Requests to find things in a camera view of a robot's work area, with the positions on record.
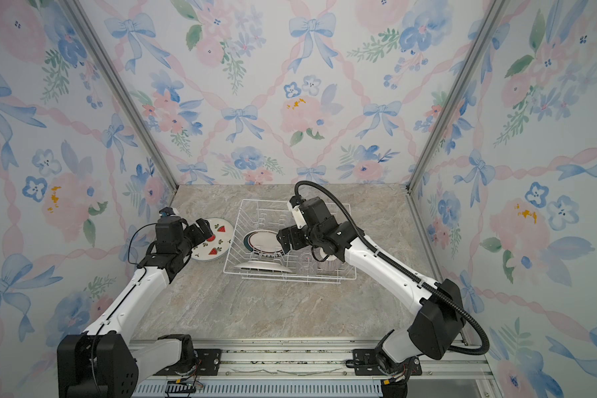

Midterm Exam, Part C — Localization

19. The white plate front of rack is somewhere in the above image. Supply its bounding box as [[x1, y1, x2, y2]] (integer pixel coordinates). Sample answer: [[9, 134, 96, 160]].
[[235, 261, 294, 274]]

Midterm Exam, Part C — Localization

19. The right aluminium corner post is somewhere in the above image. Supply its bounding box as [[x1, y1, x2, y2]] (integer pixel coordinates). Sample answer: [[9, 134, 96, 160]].
[[406, 0, 508, 196]]

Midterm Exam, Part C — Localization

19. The white vent grille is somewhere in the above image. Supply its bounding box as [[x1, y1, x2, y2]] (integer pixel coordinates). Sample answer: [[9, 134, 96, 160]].
[[133, 380, 383, 397]]

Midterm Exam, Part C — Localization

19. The grey striped ceramic bowl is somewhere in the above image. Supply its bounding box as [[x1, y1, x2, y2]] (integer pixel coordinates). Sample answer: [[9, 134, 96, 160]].
[[319, 255, 340, 272]]

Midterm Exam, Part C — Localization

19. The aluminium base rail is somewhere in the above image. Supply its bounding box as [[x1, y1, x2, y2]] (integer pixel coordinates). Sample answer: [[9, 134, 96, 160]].
[[139, 338, 502, 397]]

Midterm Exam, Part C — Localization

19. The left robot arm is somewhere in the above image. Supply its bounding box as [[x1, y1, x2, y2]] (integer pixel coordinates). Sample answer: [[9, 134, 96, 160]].
[[56, 212, 214, 397]]

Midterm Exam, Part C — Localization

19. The watermelon pattern plate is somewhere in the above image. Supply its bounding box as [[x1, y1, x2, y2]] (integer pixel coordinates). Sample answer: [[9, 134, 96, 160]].
[[192, 218, 234, 261]]

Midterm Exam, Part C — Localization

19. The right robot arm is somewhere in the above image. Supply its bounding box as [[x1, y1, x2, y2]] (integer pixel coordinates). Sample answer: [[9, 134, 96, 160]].
[[277, 195, 466, 374]]

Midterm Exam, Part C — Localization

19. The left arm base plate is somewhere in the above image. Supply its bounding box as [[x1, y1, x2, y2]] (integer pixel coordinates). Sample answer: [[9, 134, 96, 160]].
[[156, 348, 222, 377]]

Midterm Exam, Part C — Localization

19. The aluminium corner post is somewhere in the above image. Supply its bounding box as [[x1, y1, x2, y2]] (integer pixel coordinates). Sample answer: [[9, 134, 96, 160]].
[[406, 0, 508, 196], [59, 0, 178, 192]]

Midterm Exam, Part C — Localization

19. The green and red rimmed plate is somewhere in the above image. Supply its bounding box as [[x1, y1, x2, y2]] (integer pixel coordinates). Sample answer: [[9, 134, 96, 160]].
[[243, 230, 285, 258]]

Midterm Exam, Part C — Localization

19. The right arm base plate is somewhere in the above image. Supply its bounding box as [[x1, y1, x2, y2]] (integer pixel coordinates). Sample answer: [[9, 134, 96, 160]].
[[346, 349, 422, 376]]

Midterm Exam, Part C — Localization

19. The left aluminium corner post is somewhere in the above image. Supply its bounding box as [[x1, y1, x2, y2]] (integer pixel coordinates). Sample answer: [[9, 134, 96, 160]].
[[59, 0, 178, 192]]

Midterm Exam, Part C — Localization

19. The white wire dish rack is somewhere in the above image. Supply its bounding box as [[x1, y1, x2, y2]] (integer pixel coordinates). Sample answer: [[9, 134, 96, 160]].
[[223, 199, 357, 284]]

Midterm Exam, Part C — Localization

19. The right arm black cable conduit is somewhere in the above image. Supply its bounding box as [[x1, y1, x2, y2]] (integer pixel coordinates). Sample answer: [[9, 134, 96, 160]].
[[294, 180, 491, 357]]

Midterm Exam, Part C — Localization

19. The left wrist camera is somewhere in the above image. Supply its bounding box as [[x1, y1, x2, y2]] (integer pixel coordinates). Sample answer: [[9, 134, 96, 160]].
[[158, 207, 182, 224]]

